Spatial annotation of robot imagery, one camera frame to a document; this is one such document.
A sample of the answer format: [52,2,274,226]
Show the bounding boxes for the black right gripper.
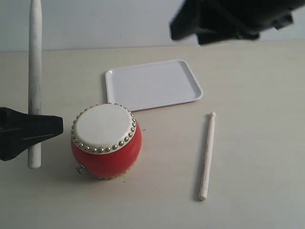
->
[170,0,305,45]

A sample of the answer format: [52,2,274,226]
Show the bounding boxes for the short wooden drumstick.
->
[27,0,43,169]

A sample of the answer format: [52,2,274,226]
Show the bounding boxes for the long wooden drumstick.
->
[199,111,216,201]

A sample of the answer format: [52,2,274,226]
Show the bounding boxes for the red small drum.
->
[71,103,142,179]

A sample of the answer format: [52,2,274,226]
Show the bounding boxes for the white rectangular tray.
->
[105,60,203,111]

